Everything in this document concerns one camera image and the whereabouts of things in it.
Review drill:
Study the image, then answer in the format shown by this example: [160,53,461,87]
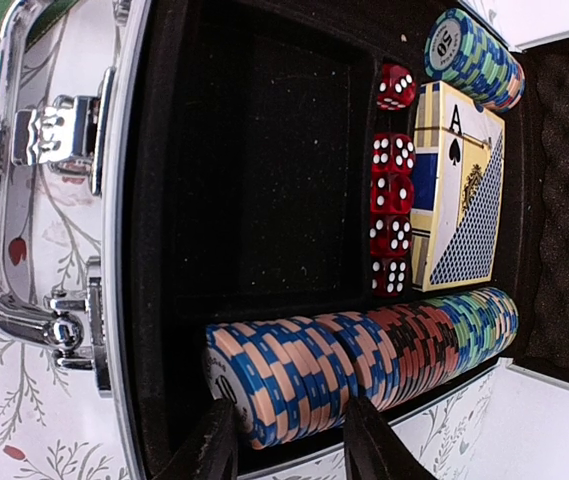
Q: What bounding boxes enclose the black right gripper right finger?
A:
[343,397,436,480]

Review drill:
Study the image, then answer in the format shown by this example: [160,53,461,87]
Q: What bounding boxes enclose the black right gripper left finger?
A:
[153,399,238,480]

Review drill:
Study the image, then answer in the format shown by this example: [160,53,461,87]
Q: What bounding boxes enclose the long mixed chip row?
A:
[203,287,519,450]

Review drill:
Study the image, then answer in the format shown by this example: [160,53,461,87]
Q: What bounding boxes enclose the red dice row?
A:
[368,62,418,299]

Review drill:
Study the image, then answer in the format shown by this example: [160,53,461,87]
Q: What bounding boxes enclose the aluminium poker chip case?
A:
[0,1,569,479]

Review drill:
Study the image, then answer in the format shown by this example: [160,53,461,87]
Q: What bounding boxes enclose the boxed playing card deck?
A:
[410,81,505,292]

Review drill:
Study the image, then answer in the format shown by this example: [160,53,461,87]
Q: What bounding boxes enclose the short green chip row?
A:
[424,8,525,113]

